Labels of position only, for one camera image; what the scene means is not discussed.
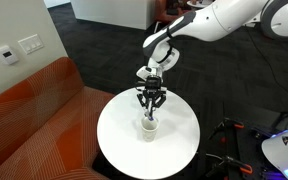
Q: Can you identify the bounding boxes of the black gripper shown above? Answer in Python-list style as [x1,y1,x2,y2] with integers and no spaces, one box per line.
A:
[136,75,168,116]

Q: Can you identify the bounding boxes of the blue capped grey marker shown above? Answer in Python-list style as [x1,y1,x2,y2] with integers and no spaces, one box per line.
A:
[144,105,156,122]

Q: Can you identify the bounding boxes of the white paper cup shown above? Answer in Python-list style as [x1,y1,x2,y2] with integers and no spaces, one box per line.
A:
[140,116,161,143]

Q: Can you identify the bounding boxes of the orange black clamp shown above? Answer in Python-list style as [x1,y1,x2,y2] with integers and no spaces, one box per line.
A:
[204,153,254,178]
[208,117,246,141]

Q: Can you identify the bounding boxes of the orange chair white legs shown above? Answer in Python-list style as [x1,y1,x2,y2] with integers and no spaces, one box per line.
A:
[153,0,185,34]

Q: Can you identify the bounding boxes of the black robot cart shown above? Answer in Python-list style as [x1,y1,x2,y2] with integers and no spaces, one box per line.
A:
[193,99,285,180]

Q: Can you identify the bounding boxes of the white partition counter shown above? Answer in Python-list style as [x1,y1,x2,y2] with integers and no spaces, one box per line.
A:
[69,0,158,32]

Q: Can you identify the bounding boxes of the small round white table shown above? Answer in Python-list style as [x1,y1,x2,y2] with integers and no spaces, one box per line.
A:
[186,0,215,9]

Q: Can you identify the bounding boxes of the black control box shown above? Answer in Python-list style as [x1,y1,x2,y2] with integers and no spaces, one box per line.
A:
[250,126,278,140]

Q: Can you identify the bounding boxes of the orange patterned sofa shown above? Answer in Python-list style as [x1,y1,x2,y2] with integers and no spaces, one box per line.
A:
[0,56,117,180]

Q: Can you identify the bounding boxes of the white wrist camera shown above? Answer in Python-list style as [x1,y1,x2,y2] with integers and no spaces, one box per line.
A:
[136,65,154,80]

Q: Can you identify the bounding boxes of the black floor cable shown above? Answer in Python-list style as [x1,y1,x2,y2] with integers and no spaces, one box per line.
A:
[247,29,288,111]

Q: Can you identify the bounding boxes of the white light switch plate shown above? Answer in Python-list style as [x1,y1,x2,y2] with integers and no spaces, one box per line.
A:
[17,33,45,56]

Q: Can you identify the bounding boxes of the black cable loop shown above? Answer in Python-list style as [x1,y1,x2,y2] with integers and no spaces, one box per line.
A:
[271,110,288,133]

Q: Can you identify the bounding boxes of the white wall thermostat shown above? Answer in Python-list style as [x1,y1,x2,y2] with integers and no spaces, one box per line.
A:
[0,45,20,66]

